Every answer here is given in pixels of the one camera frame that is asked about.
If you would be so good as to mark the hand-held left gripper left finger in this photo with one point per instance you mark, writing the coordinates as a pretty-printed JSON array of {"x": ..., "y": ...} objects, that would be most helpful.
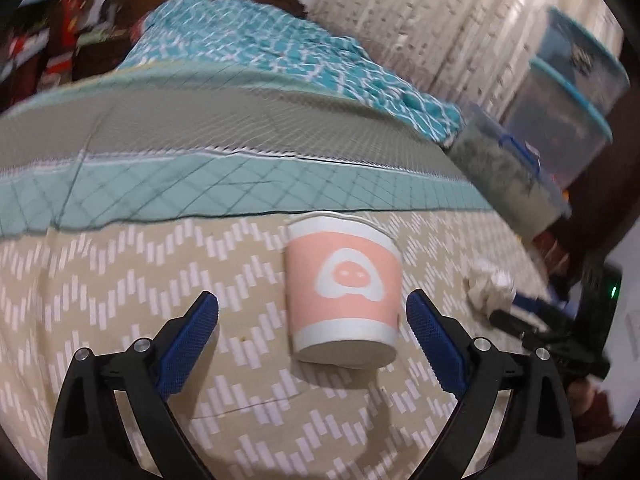
[{"x": 187, "y": 345}]

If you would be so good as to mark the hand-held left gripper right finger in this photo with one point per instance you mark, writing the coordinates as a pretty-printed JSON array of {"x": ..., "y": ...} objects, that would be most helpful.
[{"x": 437, "y": 345}]

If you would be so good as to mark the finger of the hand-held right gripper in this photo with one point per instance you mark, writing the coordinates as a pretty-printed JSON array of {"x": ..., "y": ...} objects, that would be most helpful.
[
  {"x": 507, "y": 321},
  {"x": 525, "y": 304}
]

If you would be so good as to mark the white tissue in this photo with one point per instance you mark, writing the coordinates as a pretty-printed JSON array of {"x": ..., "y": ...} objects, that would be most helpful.
[{"x": 490, "y": 280}]

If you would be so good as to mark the pink white paper cup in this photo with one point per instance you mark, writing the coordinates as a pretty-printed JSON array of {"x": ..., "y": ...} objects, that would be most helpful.
[{"x": 345, "y": 290}]

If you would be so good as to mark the person's right forearm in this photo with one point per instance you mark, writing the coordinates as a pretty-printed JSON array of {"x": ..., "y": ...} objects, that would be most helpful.
[{"x": 607, "y": 412}]

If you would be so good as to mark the person's right hand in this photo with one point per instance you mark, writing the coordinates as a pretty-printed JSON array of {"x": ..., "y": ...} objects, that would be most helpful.
[{"x": 582, "y": 396}]

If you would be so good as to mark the beige zigzag bed mat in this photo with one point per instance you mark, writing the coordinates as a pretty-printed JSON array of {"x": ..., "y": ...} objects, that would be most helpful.
[{"x": 125, "y": 285}]

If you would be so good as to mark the clear storage box blue latch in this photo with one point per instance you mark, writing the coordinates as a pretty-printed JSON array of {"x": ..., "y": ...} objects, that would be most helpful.
[{"x": 505, "y": 170}]

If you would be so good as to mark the clear storage box teal lid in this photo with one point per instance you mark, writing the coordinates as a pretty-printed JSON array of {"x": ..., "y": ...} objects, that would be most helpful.
[
  {"x": 555, "y": 120},
  {"x": 585, "y": 55}
]

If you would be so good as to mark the grey green quilted bedspread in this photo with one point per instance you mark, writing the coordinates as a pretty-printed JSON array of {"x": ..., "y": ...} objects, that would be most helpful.
[{"x": 225, "y": 135}]

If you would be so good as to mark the pale patterned curtain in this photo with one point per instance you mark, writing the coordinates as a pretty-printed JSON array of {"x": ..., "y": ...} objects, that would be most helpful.
[{"x": 440, "y": 25}]

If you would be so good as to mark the teal patterned pillow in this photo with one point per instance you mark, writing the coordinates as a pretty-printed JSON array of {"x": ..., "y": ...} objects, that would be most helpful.
[{"x": 300, "y": 45}]

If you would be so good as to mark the red gift box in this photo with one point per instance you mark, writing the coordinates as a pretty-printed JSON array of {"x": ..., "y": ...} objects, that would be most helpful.
[{"x": 70, "y": 15}]

